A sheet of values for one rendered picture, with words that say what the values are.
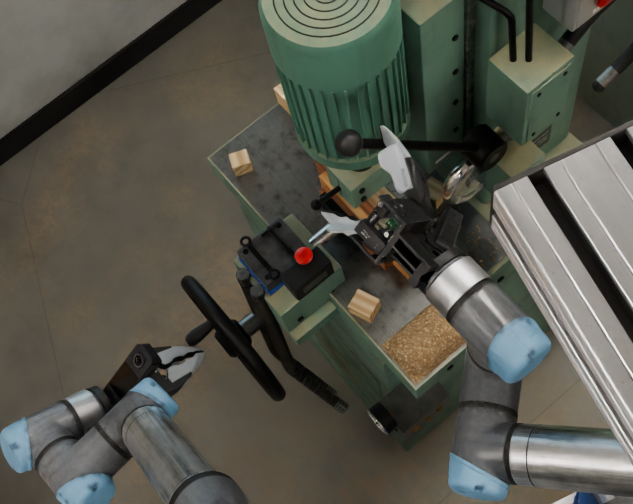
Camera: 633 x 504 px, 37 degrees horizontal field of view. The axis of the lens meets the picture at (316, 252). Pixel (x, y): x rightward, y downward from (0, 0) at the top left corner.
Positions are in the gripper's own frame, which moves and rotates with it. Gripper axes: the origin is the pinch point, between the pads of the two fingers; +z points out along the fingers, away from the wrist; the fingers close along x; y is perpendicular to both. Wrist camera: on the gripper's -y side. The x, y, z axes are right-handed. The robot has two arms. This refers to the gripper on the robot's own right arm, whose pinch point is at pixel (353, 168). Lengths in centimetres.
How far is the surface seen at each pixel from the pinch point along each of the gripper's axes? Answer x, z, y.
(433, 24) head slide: -19.9, 5.5, -6.5
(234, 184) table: 33, 32, -27
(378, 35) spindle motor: -18.2, 3.8, 7.1
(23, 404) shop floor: 147, 68, -49
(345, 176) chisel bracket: 12.8, 11.5, -22.3
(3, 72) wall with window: 87, 139, -60
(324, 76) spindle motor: -10.1, 6.3, 8.4
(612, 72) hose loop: -19, 0, -62
